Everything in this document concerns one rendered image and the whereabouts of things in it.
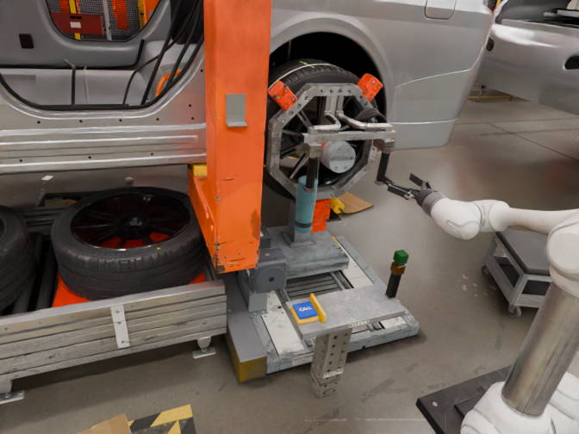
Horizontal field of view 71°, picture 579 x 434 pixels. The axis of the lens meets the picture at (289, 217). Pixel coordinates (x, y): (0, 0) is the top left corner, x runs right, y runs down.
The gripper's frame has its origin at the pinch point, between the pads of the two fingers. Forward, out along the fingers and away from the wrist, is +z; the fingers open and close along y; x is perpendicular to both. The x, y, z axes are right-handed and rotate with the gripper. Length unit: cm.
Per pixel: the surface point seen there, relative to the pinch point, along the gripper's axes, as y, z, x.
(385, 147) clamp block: -1.9, 10.7, 9.4
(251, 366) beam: -64, -14, -74
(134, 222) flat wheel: -103, 54, -39
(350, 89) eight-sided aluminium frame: -9.9, 32.9, 27.6
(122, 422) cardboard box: -113, -30, -65
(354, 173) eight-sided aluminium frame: 0.4, 33.9, -12.9
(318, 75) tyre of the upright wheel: -22, 41, 32
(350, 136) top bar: -17.9, 13.6, 13.9
